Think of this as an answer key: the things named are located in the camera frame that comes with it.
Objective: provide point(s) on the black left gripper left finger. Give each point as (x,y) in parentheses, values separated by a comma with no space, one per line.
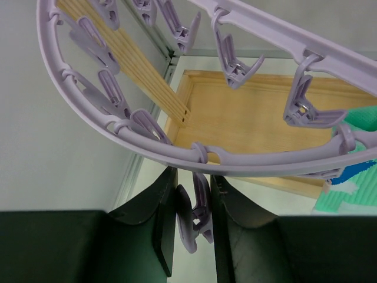
(132,243)

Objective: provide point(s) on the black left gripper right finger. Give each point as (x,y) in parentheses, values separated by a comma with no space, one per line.
(252,244)

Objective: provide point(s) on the aluminium corner profile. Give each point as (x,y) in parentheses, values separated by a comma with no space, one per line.
(141,172)

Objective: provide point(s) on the wooden drying rack frame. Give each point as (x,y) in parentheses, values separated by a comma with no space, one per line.
(202,107)

